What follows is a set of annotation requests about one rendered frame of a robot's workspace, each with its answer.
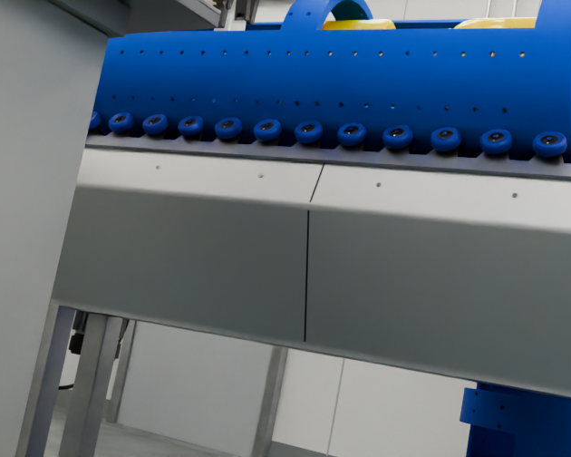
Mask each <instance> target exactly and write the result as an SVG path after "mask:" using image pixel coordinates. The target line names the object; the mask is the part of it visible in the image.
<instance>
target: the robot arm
mask: <svg viewBox="0 0 571 457"><path fill-rule="evenodd" d="M212 1H213V2H216V3H217V4H216V5H213V6H214V7H216V8H217V9H218V10H219V11H220V12H221V13H220V17H219V22H218V28H214V31H245V29H246V25H247V24H254V22H255V19H256V12H257V8H258V4H259V0H237V1H236V10H235V19H234V21H232V19H233V15H234V11H232V10H230V9H231V7H232V5H233V3H234V0H212Z"/></svg>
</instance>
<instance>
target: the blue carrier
mask: <svg viewBox="0 0 571 457"><path fill-rule="evenodd" d="M330 12H331V13H332V14H333V16H334V18H335V20H372V19H373V15H372V13H371V10H370V8H369V7H368V5H367V4H366V3H365V1H364V0H295V1H294V2H293V4H292V5H291V7H290V8H289V10H288V12H287V14H286V16H285V19H284V21H283V22H254V24H247V25H246V29H245V31H214V28H212V29H198V30H184V31H169V32H156V33H141V34H125V36H124V37H116V38H109V41H108V44H107V49H106V53H105V57H104V61H103V66H102V73H101V77H100V80H99V85H98V89H97V93H96V97H95V102H94V105H93V110H92V111H93V112H97V113H99V114H100V115H101V118H102V122H101V123H100V125H99V127H100V131H101V132H102V134H103V135H104V136H106V135H108V134H109V133H111V132H112V130H111V129H110V127H109V120H110V119H111V118H112V117H113V116H114V115H116V114H119V113H122V112H127V113H130V114H131V115H132V117H133V119H134V124H133V126H132V127H131V128H132V132H131V136H130V137H133V138H140V137H141V136H143V135H144V134H146V132H145V131H144V130H143V128H142V124H143V122H144V121H145V120H146V119H147V118H148V117H150V116H151V115H154V114H163V115H165V116H166V117H167V119H168V121H169V126H168V128H167V129H166V132H167V133H166V136H165V139H164V140H176V139H177V138H178V137H180V136H181V134H180V133H179V129H178V125H179V123H180V122H181V121H182V120H183V119H185V118H187V117H189V116H199V117H201V118H202V119H203V121H204V123H205V127H204V129H203V131H202V137H201V140H200V141H208V142H212V141H214V140H215V139H217V138H218V136H217V134H216V132H215V126H216V125H217V123H218V122H220V121H221V120H223V119H226V118H229V117H234V118H238V119H239V120H240V121H241V124H242V131H241V132H240V133H239V141H238V144H252V143H253V142H254V141H256V140H257V138H256V136H255V134H254V128H255V126H256V125H257V124H258V123H259V122H261V121H263V120H267V119H274V120H278V121H279V122H280V124H281V127H282V131H281V134H280V135H279V136H278V138H279V141H278V146H284V147H292V146H293V145H295V144H296V143H297V142H298V140H297V139H296V138H295V128H296V127H297V126H298V125H299V124H301V123H303V122H308V121H315V122H320V123H321V125H322V127H323V130H324V133H323V136H322V137H321V138H320V148H319V149H329V150H334V149H335V148H336V147H338V146H339V145H340V144H341V143H340V142H339V141H338V137H337V133H338V131H339V129H340V128H342V127H343V126H344V125H345V124H348V123H352V122H357V123H360V124H362V125H364V127H365V128H366V131H367V136H366V139H365V140H364V141H363V151H374V152H379V151H381V150H382V149H383V148H385V147H386V146H385V144H384V143H383V140H382V135H383V133H384V131H385V130H387V129H388V128H390V127H392V126H393V125H399V124H400V125H406V126H408V127H410V128H411V130H412V135H413V138H412V141H411V143H410V144H409V153H410V154H420V155H427V154H428V153H429V152H430V151H432V150H433V148H432V147H431V141H430V137H431V134H432V133H433V132H434V131H436V130H438V129H439V128H442V127H453V128H456V129H458V130H459V131H460V135H461V143H460V145H459V146H458V147H457V151H458V157H465V158H477V157H478V156H479V155H480V154H481V153H482V152H483V150H482V149H481V147H480V138H481V136H482V135H483V134H484V133H485V132H487V131H490V130H495V129H501V130H506V131H508V132H510V134H511V135H512V140H513V143H512V146H511V148H510V149H509V150H508V156H509V159H510V160H525V161H530V160H531V159H532V158H533V157H534V156H535V155H537V154H536V153H535V152H534V150H533V140H534V139H535V138H536V137H537V136H538V134H541V133H543V132H546V131H556V132H560V133H562V134H563V135H564V136H565V137H566V145H567V146H566V150H565V151H564V152H563V153H562V157H563V160H564V163H570V164H571V0H542V2H541V5H540V7H539V10H538V14H537V20H536V23H535V28H454V27H455V26H456V25H458V24H460V23H463V22H465V21H468V20H471V19H436V20H391V21H392V22H393V23H394V25H395V28H396V29H358V30H322V28H323V25H324V21H325V19H326V17H327V16H328V15H329V13H330ZM449 28H451V29H449ZM270 53H271V54H270ZM289 53H290V54H289ZM307 53H308V54H307ZM330 53H332V54H331V55H330ZM355 53H357V54H356V55H354V54H355ZM381 53H382V55H380V54H381ZM435 53H437V55H436V56H434V54H435ZM493 53H494V56H491V55H492V54H493ZM523 53H524V54H525V55H524V56H521V54H523ZM269 54H270V55H269ZM288 54H289V55H288ZM463 54H465V55H464V56H462V55H463ZM153 97H154V98H153ZM173 98H174V99H173ZM194 99H195V100H194ZM298 102H299V103H298ZM317 103H319V104H317ZM366 103H367V104H368V105H369V106H367V105H366ZM342 104H343V105H342ZM392 105H394V107H392ZM446 106H448V107H449V109H447V108H446ZM474 107H476V108H477V110H475V108H474ZM504 108H506V109H507V110H506V111H504Z"/></svg>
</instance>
